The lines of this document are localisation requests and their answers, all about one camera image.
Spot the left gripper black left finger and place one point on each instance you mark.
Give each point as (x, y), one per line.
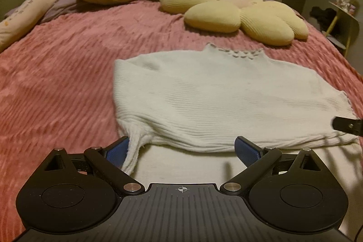
(107, 162)

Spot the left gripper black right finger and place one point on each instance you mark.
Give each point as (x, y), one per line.
(257, 160)

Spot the black bag on floor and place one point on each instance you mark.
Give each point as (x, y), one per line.
(324, 17)

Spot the white ribbed knit sweater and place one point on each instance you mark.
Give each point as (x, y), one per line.
(201, 101)

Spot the cream long plush pillow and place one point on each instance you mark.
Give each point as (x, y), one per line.
(22, 20)

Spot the yellow legged side table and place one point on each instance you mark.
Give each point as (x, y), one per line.
(343, 30)

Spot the pink ribbed bed blanket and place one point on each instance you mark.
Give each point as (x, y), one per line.
(56, 91)

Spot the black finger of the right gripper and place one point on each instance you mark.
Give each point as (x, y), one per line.
(350, 126)

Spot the yellow flower shaped pillow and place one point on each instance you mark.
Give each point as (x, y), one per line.
(269, 22)

